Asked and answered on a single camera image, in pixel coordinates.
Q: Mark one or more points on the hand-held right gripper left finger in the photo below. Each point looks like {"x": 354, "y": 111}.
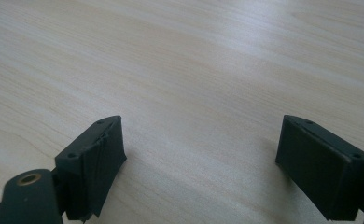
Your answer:
{"x": 91, "y": 161}

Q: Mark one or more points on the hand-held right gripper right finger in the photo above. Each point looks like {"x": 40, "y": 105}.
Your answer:
{"x": 323, "y": 168}

